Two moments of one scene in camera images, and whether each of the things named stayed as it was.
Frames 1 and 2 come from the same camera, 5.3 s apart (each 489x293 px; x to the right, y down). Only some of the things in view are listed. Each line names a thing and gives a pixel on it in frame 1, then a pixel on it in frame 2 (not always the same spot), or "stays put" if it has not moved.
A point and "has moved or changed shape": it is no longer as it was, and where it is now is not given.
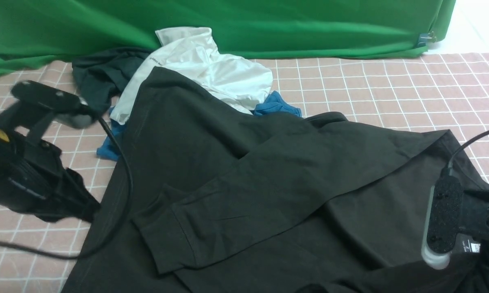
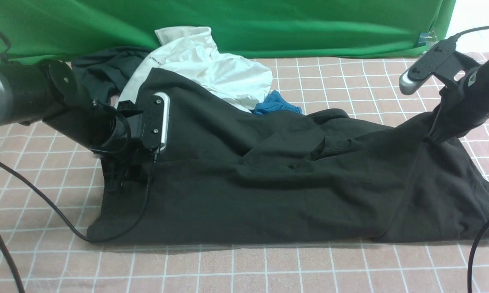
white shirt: x=191 y=53 stays put
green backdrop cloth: x=19 y=31 stays put
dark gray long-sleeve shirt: x=202 y=196 has moved or changed shape
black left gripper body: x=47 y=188 → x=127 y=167
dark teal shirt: x=103 y=73 stays put
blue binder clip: x=424 y=38 stays put
